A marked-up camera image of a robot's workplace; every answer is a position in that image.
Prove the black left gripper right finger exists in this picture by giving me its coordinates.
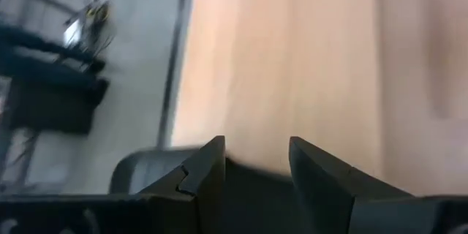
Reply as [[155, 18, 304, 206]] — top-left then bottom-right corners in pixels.
[[288, 135, 413, 234]]

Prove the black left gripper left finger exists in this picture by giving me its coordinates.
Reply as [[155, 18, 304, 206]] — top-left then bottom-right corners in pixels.
[[138, 135, 227, 234]]

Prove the black rubber slide sandal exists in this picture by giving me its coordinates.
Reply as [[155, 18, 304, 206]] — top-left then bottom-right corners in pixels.
[[109, 146, 295, 234]]

